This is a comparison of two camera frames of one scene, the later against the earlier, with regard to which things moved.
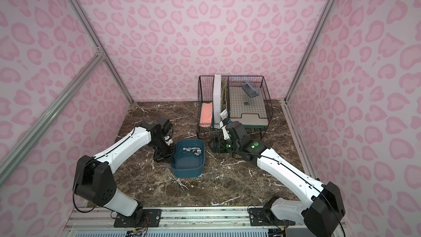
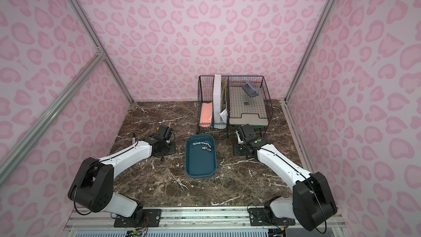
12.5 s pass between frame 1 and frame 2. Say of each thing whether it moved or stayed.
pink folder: stayed
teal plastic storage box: moved
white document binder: stayed
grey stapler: stayed
